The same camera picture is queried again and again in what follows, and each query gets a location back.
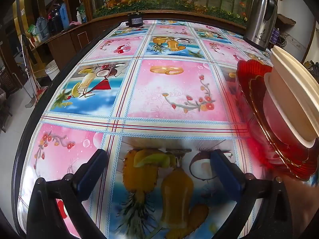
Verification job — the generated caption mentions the clear water bottle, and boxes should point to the clear water bottle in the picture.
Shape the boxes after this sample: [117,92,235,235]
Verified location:
[35,17,50,39]

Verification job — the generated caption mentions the black kitchen appliance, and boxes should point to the black kitchen appliance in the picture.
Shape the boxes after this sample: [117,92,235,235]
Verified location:
[48,4,63,32]

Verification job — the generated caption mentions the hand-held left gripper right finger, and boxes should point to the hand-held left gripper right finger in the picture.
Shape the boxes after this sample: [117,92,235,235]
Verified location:
[210,149,293,239]

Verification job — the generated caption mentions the white plastic bucket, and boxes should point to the white plastic bucket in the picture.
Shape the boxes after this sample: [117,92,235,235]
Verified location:
[45,60,62,81]

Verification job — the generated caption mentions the blue plastic jug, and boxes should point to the blue plastic jug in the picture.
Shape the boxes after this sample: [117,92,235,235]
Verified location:
[60,2,70,29]

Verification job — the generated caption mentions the person's right forearm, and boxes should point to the person's right forearm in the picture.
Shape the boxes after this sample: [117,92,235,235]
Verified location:
[282,175,319,239]

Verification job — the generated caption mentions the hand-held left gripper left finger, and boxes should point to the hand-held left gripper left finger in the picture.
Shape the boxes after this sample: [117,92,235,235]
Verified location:
[26,149,109,239]

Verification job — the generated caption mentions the wooden wall shelf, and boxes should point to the wooden wall shelf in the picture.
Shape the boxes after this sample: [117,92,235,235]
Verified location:
[277,13,296,26]

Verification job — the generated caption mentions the black power adapter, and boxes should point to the black power adapter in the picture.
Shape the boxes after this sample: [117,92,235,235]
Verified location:
[127,12,144,28]

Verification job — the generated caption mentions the dark tools on shelf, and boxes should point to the dark tools on shelf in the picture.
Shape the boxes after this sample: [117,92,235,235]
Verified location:
[302,60,319,74]

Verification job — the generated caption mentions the cream plastic bowl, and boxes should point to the cream plastic bowl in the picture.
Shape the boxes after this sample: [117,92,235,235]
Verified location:
[270,55,319,140]

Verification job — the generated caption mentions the stainless steel thermos jug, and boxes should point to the stainless steel thermos jug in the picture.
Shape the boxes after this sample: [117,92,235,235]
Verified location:
[243,0,278,52]

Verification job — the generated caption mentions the purple bottles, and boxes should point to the purple bottles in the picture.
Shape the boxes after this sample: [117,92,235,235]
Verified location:
[272,27,281,44]

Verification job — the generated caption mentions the metal mop pole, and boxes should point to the metal mop pole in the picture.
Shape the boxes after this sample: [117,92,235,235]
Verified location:
[21,35,38,106]

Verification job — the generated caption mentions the white foam bowl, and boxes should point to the white foam bowl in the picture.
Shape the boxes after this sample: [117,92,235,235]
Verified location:
[264,73,316,148]

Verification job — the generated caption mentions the large red glass plate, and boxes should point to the large red glass plate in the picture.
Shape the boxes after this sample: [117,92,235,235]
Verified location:
[236,60,319,181]

